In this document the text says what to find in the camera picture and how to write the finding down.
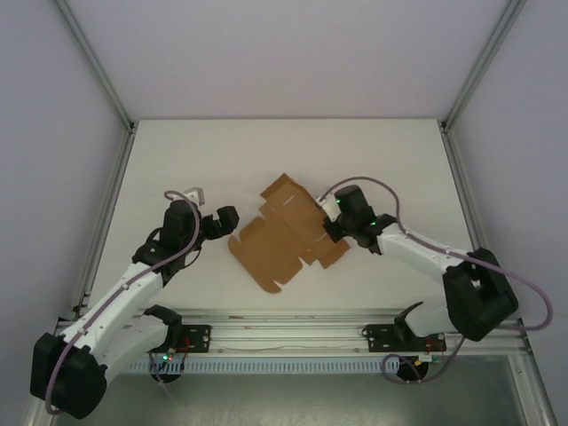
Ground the brown cardboard box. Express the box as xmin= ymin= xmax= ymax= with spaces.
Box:
xmin=227 ymin=173 xmax=351 ymax=294

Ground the grey metal panel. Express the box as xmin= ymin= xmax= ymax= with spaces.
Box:
xmin=26 ymin=354 xmax=558 ymax=426

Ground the aluminium table side rail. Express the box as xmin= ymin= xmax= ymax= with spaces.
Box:
xmin=438 ymin=126 xmax=507 ymax=320
xmin=70 ymin=126 xmax=137 ymax=320

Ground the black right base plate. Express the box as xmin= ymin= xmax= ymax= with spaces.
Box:
xmin=363 ymin=325 xmax=446 ymax=355

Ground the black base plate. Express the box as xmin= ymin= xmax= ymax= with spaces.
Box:
xmin=363 ymin=325 xmax=446 ymax=355
xmin=177 ymin=325 xmax=212 ymax=354

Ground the aluminium mounting rail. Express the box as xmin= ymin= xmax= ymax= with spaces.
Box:
xmin=51 ymin=308 xmax=532 ymax=356

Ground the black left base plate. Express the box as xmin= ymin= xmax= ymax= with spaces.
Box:
xmin=177 ymin=325 xmax=212 ymax=354

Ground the slotted grey cable duct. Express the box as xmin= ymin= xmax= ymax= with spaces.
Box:
xmin=126 ymin=358 xmax=445 ymax=375

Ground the aluminium frame post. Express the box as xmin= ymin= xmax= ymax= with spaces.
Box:
xmin=438 ymin=0 xmax=527 ymax=132
xmin=52 ymin=0 xmax=137 ymax=132

